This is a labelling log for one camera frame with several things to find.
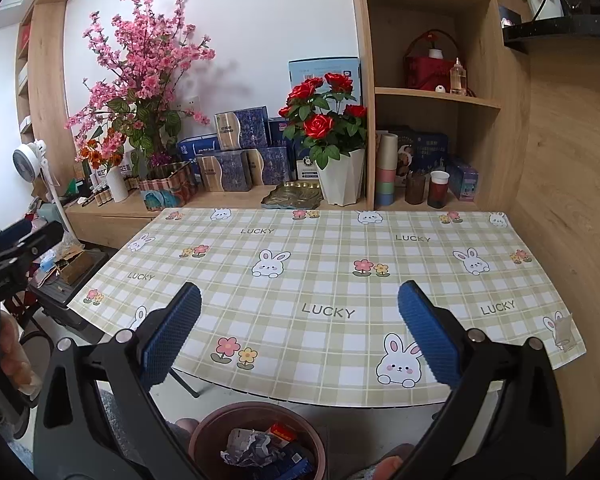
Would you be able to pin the holographic blue box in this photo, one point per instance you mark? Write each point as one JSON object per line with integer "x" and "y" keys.
{"x": 462, "y": 180}

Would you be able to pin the orange flower bouquet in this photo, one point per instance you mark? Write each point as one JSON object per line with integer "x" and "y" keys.
{"x": 95, "y": 155}

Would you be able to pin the brown plastic waste bin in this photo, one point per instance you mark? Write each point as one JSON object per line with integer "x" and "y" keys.
{"x": 212, "y": 427}

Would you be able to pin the blue white emblem box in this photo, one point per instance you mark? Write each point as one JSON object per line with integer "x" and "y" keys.
{"x": 307, "y": 165}

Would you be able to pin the narrow wooden shelf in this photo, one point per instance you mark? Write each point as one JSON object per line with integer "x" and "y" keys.
{"x": 47, "y": 85}

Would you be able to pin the wooden shelf unit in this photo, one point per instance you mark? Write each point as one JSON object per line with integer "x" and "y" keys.
{"x": 362, "y": 60}

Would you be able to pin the person's leg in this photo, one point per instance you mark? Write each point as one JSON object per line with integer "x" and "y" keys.
{"x": 185, "y": 426}
{"x": 395, "y": 462}

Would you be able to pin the brown glass cup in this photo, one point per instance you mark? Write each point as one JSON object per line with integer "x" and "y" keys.
{"x": 415, "y": 189}

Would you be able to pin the row of small brown bottles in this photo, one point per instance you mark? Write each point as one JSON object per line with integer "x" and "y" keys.
{"x": 97, "y": 195}

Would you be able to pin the low wooden sideboard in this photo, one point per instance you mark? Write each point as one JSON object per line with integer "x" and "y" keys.
{"x": 105, "y": 225}

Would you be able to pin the dark blue box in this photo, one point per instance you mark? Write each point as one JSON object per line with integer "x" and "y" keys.
{"x": 280, "y": 132}

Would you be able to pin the small white pot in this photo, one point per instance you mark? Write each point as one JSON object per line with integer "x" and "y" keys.
{"x": 434, "y": 53}

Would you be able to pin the blue text box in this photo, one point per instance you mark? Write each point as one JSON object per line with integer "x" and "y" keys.
{"x": 432, "y": 150}

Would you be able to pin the flat blue box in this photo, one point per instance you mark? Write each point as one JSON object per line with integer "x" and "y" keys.
{"x": 197, "y": 147}

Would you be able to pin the purple flowers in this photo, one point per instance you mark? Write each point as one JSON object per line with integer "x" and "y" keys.
{"x": 157, "y": 160}

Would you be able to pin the red rose plant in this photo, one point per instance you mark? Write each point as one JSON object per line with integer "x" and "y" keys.
{"x": 325, "y": 125}

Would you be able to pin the white standing fan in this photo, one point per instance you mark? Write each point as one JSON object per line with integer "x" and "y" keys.
{"x": 30, "y": 155}

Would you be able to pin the red white cigarette pack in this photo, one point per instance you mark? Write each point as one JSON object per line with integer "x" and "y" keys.
{"x": 282, "y": 432}

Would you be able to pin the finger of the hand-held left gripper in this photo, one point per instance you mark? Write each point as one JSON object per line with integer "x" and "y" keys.
{"x": 12, "y": 232}
{"x": 37, "y": 242}

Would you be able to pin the grey white paper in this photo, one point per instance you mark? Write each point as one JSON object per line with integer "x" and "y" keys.
{"x": 255, "y": 447}

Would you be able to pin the person's left leg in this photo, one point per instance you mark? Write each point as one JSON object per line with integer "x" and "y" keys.
{"x": 185, "y": 426}

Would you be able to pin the person's right leg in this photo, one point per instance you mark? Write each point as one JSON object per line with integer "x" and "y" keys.
{"x": 395, "y": 462}

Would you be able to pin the pink blossom branches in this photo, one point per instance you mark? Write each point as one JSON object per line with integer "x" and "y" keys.
{"x": 145, "y": 45}

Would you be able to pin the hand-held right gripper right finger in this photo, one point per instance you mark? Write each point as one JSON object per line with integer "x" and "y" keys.
{"x": 430, "y": 337}

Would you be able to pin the person's left hand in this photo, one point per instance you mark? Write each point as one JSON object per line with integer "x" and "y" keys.
{"x": 17, "y": 360}

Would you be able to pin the dark picture box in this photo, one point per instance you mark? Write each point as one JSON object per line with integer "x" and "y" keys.
{"x": 405, "y": 152}

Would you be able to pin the large light blue box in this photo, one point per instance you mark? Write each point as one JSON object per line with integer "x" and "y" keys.
{"x": 310, "y": 67}

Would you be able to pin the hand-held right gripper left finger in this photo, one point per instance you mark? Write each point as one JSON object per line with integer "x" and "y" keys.
{"x": 172, "y": 327}

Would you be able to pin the blue coffee carton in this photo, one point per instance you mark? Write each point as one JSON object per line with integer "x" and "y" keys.
{"x": 297, "y": 462}

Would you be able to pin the blue white tissue pack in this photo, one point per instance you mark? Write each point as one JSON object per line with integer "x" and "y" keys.
{"x": 47, "y": 262}

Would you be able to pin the dark red white-rimmed cup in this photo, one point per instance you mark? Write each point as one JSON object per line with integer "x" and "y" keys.
{"x": 437, "y": 190}

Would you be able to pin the white square flower pot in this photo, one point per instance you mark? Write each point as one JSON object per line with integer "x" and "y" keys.
{"x": 550, "y": 7}

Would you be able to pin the white wall socket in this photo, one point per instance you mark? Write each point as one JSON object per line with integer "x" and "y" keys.
{"x": 189, "y": 103}

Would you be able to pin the checked bunny tablecloth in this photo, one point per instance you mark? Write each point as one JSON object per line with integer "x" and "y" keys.
{"x": 305, "y": 270}

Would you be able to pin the stack of pastel cups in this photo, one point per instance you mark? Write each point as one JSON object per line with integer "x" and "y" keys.
{"x": 386, "y": 170}

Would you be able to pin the clear perfume bottle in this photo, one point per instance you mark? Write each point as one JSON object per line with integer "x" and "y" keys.
{"x": 458, "y": 80}

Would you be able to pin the gold green leaf tray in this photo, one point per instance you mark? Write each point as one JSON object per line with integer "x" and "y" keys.
{"x": 290, "y": 195}

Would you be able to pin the white ribbed vase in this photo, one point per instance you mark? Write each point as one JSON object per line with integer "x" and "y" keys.
{"x": 116, "y": 185}

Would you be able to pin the black table leg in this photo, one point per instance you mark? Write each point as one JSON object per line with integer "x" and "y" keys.
{"x": 187, "y": 382}

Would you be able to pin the small cardboard box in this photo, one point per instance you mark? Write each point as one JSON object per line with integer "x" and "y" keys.
{"x": 77, "y": 267}

